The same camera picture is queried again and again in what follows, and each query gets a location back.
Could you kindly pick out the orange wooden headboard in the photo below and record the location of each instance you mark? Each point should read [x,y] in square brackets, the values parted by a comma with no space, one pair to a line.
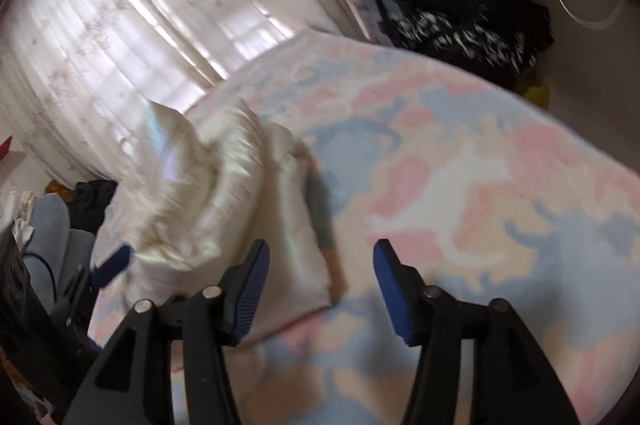
[57,189]

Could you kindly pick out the white floral sheer curtain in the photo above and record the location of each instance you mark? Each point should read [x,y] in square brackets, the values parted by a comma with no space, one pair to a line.
[140,5]

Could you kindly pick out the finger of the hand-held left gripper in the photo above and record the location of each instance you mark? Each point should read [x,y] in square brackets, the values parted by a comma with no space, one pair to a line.
[112,264]

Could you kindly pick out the cream satin garment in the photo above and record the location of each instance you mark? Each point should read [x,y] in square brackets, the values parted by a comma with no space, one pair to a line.
[240,215]

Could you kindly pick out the yellow object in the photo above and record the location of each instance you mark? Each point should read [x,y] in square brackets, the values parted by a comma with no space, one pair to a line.
[536,94]

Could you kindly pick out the red wall shelf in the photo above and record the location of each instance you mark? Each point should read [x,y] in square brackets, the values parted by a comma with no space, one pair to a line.
[4,149]

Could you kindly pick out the white crumpled clothes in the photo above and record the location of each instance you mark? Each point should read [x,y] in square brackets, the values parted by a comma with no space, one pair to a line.
[22,217]

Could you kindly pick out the black white patterned cloth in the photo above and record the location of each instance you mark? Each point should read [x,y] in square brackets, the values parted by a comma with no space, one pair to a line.
[450,30]

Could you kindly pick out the pastel printed blanket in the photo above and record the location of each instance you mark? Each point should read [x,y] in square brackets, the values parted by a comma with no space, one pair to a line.
[475,215]

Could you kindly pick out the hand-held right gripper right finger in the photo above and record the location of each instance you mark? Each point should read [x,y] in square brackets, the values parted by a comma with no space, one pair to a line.
[392,290]

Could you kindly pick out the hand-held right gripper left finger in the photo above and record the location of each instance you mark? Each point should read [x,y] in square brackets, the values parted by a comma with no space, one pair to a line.
[250,290]

